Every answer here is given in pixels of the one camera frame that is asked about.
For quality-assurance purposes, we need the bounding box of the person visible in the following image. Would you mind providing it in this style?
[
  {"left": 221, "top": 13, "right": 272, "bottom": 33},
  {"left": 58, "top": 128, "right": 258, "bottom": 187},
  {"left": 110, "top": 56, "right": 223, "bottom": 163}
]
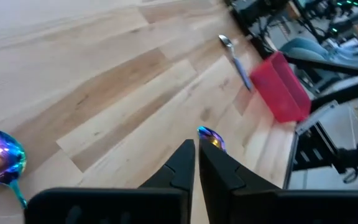
[{"left": 278, "top": 18, "right": 358, "bottom": 71}]

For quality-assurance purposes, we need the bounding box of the pink plastic tray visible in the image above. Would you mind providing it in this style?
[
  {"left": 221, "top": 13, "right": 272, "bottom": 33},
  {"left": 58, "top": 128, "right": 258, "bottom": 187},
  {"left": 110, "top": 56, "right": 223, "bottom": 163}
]
[{"left": 249, "top": 51, "right": 312, "bottom": 124}]

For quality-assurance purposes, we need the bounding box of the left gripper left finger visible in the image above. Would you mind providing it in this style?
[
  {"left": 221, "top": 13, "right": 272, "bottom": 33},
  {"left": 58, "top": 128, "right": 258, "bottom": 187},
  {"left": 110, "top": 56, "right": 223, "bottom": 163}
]
[{"left": 24, "top": 139, "right": 196, "bottom": 224}]

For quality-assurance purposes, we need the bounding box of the black aluminium table frame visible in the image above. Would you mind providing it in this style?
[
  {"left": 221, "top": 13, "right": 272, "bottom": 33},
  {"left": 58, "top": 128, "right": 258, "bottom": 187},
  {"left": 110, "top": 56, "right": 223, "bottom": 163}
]
[{"left": 283, "top": 52, "right": 358, "bottom": 172}]

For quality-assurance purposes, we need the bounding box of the silver spoon purple handle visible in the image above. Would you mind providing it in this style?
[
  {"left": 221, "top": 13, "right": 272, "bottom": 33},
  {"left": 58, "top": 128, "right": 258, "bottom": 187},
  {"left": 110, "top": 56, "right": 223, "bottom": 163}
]
[{"left": 218, "top": 34, "right": 254, "bottom": 92}]

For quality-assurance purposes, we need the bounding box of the silver metal bracket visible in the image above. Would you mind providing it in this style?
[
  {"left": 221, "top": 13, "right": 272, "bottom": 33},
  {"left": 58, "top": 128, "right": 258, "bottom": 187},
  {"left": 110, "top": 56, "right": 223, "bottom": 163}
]
[{"left": 295, "top": 100, "right": 338, "bottom": 135}]

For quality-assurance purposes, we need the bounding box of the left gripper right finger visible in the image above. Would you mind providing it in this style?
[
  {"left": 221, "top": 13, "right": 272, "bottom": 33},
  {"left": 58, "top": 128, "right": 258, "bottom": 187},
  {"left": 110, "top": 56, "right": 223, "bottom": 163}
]
[{"left": 198, "top": 138, "right": 358, "bottom": 224}]

